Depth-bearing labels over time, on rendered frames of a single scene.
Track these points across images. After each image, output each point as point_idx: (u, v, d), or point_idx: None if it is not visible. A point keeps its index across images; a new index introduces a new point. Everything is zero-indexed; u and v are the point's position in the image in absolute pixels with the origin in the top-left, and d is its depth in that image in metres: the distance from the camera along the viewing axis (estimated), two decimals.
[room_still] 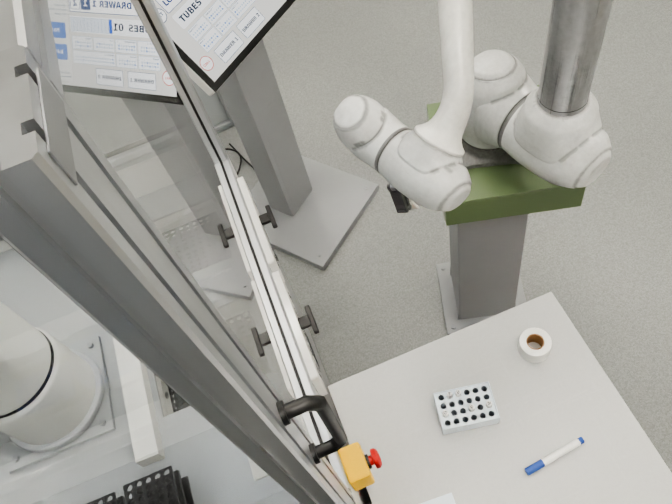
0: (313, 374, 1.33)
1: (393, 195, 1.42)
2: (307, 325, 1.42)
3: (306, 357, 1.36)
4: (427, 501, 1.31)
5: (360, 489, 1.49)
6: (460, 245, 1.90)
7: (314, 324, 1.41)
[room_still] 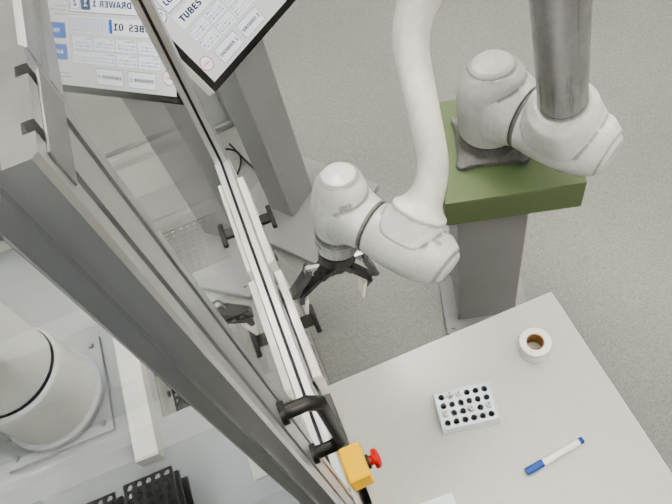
0: (316, 373, 1.33)
1: (301, 275, 1.34)
2: (310, 324, 1.42)
3: (308, 356, 1.36)
4: (427, 501, 1.31)
5: (360, 489, 1.49)
6: (460, 245, 1.90)
7: (317, 323, 1.41)
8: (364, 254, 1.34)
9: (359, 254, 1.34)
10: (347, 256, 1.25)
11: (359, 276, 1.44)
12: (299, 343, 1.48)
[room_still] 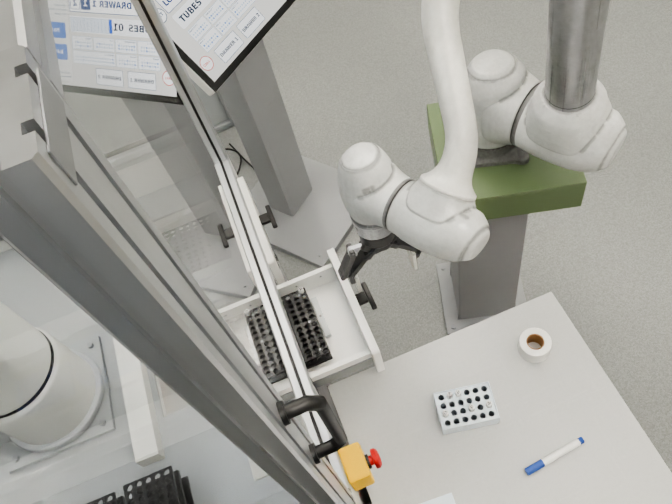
0: (374, 348, 1.34)
1: (345, 256, 1.34)
2: (365, 301, 1.42)
3: (366, 331, 1.36)
4: (427, 501, 1.31)
5: (360, 489, 1.49)
6: None
7: (372, 300, 1.42)
8: None
9: None
10: (385, 234, 1.24)
11: None
12: (352, 321, 1.48)
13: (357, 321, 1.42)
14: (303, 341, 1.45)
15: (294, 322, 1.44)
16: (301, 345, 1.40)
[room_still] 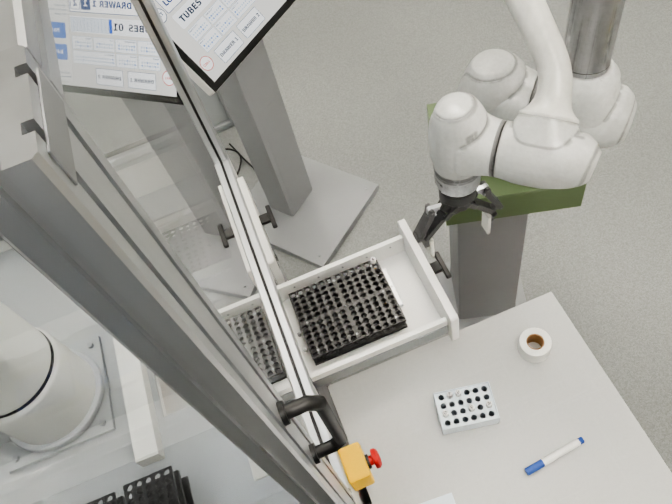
0: (453, 315, 1.35)
1: (423, 216, 1.32)
2: (439, 270, 1.43)
3: (443, 299, 1.37)
4: (427, 501, 1.31)
5: (360, 489, 1.49)
6: (460, 245, 1.90)
7: (446, 269, 1.43)
8: (486, 187, 1.29)
9: (481, 188, 1.30)
10: (470, 191, 1.22)
11: (482, 212, 1.40)
12: (423, 291, 1.49)
13: (431, 290, 1.43)
14: (376, 310, 1.45)
15: (368, 291, 1.45)
16: (377, 313, 1.41)
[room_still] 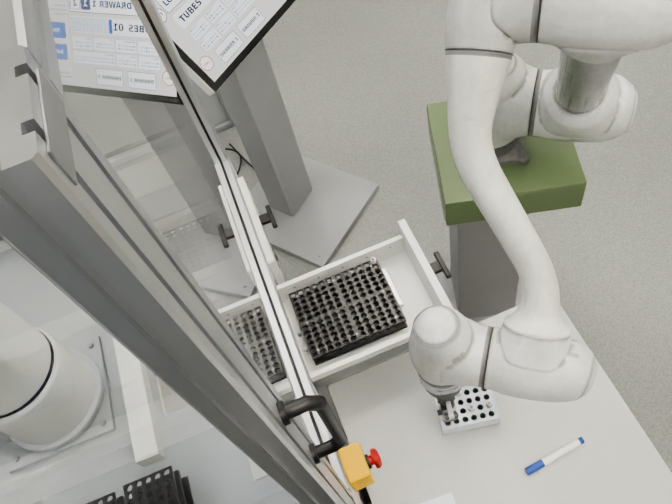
0: None
1: None
2: (439, 270, 1.43)
3: (443, 299, 1.37)
4: (427, 501, 1.31)
5: (360, 489, 1.49)
6: (460, 245, 1.90)
7: (446, 269, 1.43)
8: None
9: None
10: None
11: (439, 404, 1.32)
12: (423, 291, 1.49)
13: (431, 290, 1.43)
14: (376, 310, 1.45)
15: (368, 291, 1.45)
16: (377, 313, 1.41)
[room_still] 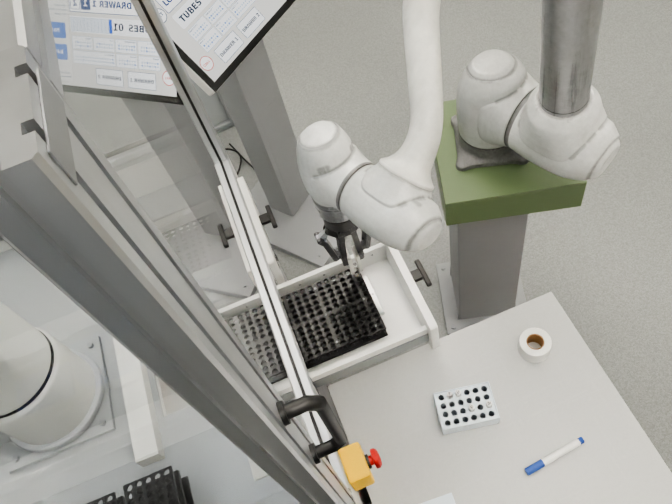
0: (432, 324, 1.35)
1: None
2: (419, 278, 1.43)
3: (423, 307, 1.37)
4: (427, 501, 1.31)
5: (360, 489, 1.49)
6: (460, 245, 1.90)
7: (427, 277, 1.42)
8: None
9: None
10: (348, 216, 1.21)
11: (352, 250, 1.41)
12: (404, 299, 1.49)
13: (411, 298, 1.43)
14: (357, 318, 1.45)
15: (348, 299, 1.44)
16: (357, 322, 1.41)
